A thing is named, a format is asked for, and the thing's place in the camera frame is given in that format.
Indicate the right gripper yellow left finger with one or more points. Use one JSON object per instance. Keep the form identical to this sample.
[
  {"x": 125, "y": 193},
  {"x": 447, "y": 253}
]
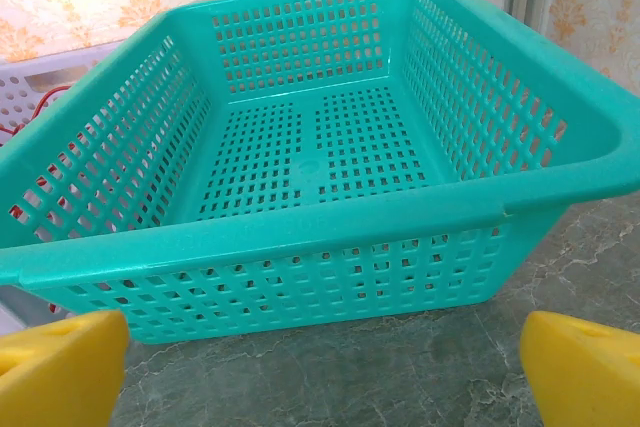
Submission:
[{"x": 60, "y": 372}]

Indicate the lilac plastic basket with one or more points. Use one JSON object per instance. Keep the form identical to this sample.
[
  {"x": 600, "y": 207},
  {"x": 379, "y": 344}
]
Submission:
[{"x": 55, "y": 64}]

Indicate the teal plastic basket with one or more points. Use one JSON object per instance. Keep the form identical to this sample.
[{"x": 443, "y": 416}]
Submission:
[{"x": 310, "y": 237}]

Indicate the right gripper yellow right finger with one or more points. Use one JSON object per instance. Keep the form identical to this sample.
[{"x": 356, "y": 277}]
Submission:
[{"x": 585, "y": 377}]

